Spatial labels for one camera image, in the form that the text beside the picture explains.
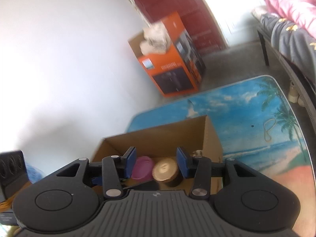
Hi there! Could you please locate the purple bowl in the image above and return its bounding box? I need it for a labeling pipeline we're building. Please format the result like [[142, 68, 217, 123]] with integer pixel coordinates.
[[131, 156, 154, 182]]

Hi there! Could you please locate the gold lid black jar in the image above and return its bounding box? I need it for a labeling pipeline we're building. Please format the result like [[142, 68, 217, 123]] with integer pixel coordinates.
[[152, 158, 183, 187]]

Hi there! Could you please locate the white power adapter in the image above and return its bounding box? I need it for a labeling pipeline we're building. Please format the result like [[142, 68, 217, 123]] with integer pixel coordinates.
[[193, 150, 203, 158]]

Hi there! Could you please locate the brown cardboard box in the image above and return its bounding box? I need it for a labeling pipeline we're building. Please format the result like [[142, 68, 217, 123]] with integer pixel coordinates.
[[93, 116, 223, 197]]

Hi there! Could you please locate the blue water jug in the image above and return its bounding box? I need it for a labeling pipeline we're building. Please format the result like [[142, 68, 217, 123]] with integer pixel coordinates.
[[26, 163, 45, 183]]

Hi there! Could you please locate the rubber band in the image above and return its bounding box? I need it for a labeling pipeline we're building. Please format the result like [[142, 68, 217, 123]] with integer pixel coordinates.
[[263, 118, 276, 143]]

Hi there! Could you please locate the orange Philips box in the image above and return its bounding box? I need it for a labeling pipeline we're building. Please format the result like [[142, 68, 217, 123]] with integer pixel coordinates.
[[129, 12, 206, 97]]

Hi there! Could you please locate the black speaker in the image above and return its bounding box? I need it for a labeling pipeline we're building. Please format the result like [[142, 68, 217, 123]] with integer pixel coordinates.
[[0, 150, 29, 202]]

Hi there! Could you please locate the beige cloth in box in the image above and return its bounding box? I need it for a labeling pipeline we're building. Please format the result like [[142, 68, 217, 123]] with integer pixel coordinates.
[[139, 22, 171, 56]]

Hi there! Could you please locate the grey blanket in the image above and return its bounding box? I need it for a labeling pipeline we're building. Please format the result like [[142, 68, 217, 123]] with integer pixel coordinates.
[[260, 13, 315, 84]]

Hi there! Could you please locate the dark red door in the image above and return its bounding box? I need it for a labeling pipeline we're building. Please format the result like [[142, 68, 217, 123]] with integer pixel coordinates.
[[133, 0, 227, 55]]

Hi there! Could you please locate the pink cloth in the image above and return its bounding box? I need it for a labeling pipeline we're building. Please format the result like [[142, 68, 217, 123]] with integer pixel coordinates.
[[264, 0, 316, 38]]

